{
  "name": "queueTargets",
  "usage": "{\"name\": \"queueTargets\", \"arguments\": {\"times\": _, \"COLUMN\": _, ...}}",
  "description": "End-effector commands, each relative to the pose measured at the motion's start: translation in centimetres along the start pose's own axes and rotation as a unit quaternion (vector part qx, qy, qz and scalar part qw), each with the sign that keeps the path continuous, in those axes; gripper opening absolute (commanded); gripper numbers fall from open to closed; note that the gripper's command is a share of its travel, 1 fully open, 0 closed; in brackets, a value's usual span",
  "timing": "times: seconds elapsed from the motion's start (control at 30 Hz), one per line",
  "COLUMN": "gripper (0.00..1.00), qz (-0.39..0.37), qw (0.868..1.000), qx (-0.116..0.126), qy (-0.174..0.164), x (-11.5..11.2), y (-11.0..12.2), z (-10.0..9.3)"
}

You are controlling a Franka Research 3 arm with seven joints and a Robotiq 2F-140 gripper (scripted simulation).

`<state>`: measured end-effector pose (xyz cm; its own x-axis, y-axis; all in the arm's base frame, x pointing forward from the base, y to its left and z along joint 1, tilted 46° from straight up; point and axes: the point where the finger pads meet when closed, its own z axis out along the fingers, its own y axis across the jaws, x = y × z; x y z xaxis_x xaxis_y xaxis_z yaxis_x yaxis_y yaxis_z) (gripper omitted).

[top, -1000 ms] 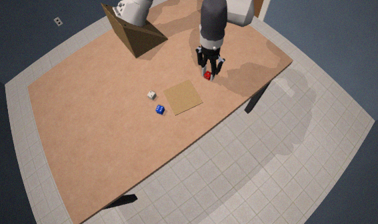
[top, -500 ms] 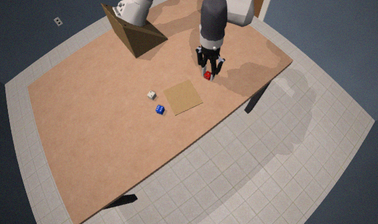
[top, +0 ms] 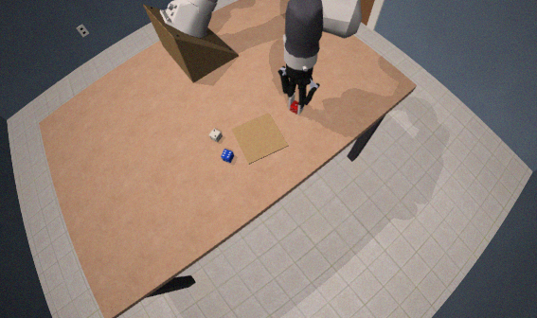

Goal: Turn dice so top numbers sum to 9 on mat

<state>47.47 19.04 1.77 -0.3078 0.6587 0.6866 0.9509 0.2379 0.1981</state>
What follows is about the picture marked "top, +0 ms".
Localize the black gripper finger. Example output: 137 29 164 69
297 79 320 115
278 66 296 110

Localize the blue die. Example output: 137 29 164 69
221 149 234 163

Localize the white die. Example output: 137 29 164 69
209 129 222 143

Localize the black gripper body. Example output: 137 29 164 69
285 64 313 87

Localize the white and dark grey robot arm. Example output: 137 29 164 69
160 0 362 71

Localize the red die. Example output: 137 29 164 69
290 101 297 114

